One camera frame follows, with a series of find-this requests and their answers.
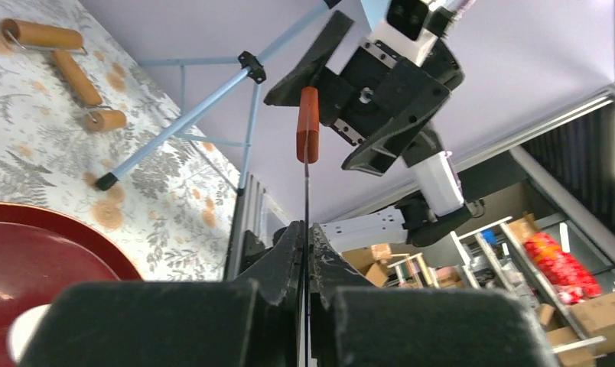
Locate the red snack bag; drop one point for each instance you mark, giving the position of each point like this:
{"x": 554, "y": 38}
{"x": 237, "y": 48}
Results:
{"x": 572, "y": 282}

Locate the floral patterned table mat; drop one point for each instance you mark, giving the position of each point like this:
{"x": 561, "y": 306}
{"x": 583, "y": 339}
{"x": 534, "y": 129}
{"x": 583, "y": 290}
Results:
{"x": 171, "y": 213}

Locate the round red tray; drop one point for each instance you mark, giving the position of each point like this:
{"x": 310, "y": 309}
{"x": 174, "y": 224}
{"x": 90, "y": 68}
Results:
{"x": 43, "y": 252}

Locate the light blue tripod stand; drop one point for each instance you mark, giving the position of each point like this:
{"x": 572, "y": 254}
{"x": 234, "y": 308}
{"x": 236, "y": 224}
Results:
{"x": 251, "y": 67}

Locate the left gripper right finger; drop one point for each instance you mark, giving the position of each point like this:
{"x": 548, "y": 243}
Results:
{"x": 355, "y": 323}

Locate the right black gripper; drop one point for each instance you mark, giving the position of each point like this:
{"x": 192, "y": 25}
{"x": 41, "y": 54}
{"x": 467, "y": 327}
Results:
{"x": 382, "y": 112}

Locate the scraper with orange handle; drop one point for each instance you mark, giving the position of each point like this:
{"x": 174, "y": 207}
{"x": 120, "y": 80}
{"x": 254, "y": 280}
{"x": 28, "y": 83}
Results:
{"x": 307, "y": 153}

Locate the white dough ball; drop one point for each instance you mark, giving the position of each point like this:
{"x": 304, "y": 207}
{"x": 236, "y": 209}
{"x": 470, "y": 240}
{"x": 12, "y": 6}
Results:
{"x": 22, "y": 330}

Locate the cardboard boxes in background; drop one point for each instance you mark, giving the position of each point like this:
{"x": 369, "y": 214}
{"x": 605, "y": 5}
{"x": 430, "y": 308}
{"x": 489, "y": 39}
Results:
{"x": 369, "y": 242}

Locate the metal storage shelf rack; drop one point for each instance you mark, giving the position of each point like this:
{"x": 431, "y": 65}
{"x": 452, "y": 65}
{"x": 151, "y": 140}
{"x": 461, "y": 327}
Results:
{"x": 491, "y": 257}

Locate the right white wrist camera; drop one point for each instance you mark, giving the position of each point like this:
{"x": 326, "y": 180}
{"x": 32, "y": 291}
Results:
{"x": 410, "y": 29}

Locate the wooden double-ended roller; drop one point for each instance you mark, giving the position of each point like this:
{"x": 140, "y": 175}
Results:
{"x": 62, "y": 44}

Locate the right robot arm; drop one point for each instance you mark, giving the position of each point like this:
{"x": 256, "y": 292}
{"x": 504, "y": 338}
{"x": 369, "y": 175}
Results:
{"x": 439, "y": 205}

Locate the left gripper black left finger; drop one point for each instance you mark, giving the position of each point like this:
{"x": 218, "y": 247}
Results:
{"x": 252, "y": 320}

